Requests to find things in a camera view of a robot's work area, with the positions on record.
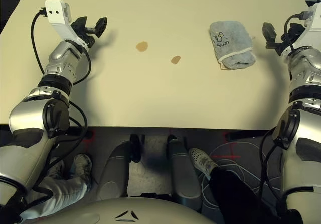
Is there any grey right robot leg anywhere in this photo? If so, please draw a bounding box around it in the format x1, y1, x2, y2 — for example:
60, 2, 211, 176
166, 135, 203, 212

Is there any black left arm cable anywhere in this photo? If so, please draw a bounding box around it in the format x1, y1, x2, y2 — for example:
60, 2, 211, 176
30, 7, 92, 159

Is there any grey robot torso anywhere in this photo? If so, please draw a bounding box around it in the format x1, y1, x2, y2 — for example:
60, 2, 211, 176
19, 196, 224, 224

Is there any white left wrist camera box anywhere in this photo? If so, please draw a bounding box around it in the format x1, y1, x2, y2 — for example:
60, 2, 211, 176
44, 0, 89, 48

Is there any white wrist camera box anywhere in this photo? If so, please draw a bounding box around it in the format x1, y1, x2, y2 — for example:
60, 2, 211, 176
283, 2, 321, 58
44, 0, 89, 48

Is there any black trouser leg of bystander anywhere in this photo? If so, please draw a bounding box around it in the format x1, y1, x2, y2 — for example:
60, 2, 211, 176
208, 168, 266, 224

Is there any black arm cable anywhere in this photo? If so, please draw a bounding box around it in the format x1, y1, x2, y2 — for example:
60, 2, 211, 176
30, 7, 92, 159
259, 12, 305, 202

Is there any grey robot leg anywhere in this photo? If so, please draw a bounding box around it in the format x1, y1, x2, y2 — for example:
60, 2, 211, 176
166, 135, 203, 212
96, 133, 141, 202

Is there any grey terry rag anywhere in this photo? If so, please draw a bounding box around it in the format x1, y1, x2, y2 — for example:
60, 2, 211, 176
209, 20, 256, 70

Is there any white grey sneaker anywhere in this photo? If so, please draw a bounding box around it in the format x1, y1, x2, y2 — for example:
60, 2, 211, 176
72, 153, 93, 184

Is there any white cable coil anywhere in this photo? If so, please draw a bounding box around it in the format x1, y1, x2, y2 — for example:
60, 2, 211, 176
199, 140, 284, 207

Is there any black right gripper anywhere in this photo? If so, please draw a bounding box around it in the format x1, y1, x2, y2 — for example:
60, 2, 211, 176
262, 22, 298, 57

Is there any white mesh sneaker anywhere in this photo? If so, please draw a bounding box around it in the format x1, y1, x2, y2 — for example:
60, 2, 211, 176
188, 147, 219, 181

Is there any grey left robot leg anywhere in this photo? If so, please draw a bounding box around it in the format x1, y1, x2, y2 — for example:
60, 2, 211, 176
96, 133, 141, 202

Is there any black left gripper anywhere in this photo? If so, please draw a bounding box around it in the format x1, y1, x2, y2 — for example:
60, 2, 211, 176
71, 16, 108, 48

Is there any grey trouser leg of bystander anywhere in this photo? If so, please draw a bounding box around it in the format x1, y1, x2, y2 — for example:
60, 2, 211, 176
20, 176, 90, 221

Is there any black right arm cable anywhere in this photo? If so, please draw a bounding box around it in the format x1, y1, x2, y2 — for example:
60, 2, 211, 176
259, 12, 305, 202

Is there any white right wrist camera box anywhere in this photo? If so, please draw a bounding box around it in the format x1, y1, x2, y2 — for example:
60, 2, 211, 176
283, 2, 321, 58

